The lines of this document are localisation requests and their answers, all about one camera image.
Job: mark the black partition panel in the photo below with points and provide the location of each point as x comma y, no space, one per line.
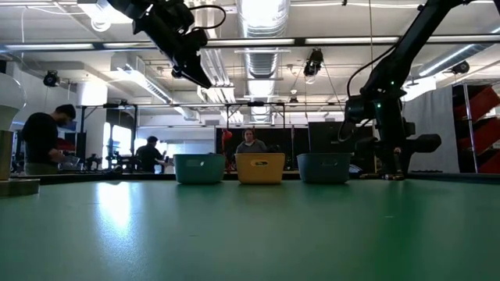
281,140

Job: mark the orange plastic bin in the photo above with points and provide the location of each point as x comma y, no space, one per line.
259,173

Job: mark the brass lamp with white bulb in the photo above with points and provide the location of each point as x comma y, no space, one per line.
9,101

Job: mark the black aluminium table frame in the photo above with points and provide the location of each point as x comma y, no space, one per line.
117,176

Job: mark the black overhead camera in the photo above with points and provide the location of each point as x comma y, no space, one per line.
313,64

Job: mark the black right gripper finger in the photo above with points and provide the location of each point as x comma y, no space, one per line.
383,164
400,166

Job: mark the teal plastic bin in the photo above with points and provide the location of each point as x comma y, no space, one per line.
199,169

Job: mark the green table mat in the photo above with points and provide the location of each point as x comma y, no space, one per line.
250,234

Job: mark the black monitor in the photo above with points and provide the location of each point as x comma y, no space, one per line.
328,136

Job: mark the person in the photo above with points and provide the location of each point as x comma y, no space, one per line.
43,136
251,145
150,156

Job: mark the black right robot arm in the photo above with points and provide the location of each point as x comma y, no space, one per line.
414,39

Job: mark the grey plastic bin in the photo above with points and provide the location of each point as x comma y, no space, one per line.
324,169

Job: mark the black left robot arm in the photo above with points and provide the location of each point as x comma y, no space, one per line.
125,6

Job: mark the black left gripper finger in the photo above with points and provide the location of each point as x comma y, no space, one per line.
195,74

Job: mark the silver ventilation duct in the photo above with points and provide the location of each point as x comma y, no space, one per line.
261,66

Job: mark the white curtain partition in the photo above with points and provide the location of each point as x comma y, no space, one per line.
429,129

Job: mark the white ceiling duct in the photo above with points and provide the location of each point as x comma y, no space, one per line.
129,78

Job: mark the red bin shelving rack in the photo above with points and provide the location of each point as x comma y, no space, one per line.
480,129

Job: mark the black ceiling spot lamp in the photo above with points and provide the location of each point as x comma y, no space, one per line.
51,79
461,67

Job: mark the overhead rig light bar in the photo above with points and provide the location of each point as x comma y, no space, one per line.
250,41

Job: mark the red hanging object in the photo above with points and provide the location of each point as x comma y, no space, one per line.
226,140

